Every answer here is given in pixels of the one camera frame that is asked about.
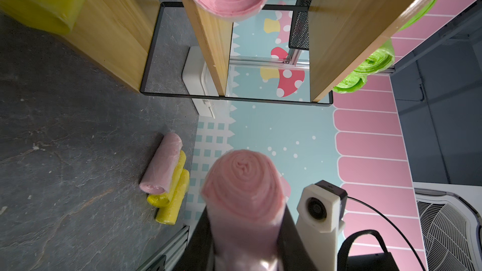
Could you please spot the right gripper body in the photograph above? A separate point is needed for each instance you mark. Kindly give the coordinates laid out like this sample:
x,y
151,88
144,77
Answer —
x,y
371,262

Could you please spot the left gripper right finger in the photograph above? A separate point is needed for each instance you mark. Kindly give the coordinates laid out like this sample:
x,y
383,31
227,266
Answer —
x,y
291,251

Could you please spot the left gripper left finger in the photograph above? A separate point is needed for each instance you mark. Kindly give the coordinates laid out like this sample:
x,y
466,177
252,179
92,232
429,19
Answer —
x,y
199,253

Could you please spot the green roll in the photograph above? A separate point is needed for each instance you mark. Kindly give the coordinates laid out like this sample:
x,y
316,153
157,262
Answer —
x,y
380,60
419,15
351,83

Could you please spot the yellow roll right lower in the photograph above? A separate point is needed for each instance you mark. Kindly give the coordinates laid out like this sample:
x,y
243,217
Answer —
x,y
168,215

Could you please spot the yellow roll right upper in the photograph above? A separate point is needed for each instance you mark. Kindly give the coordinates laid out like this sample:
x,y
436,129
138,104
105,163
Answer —
x,y
164,199

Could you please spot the white floor fan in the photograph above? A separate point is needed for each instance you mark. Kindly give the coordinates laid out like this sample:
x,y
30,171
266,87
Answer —
x,y
450,218

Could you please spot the white plastic storage box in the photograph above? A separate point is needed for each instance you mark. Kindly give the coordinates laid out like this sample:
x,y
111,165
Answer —
x,y
198,81

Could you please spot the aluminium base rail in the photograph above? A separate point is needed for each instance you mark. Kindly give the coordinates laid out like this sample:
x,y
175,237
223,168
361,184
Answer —
x,y
169,254

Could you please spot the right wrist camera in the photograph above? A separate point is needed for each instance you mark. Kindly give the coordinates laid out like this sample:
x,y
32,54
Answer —
x,y
321,209

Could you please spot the black wire mesh basket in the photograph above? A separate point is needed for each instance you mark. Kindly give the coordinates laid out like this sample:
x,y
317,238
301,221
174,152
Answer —
x,y
299,34

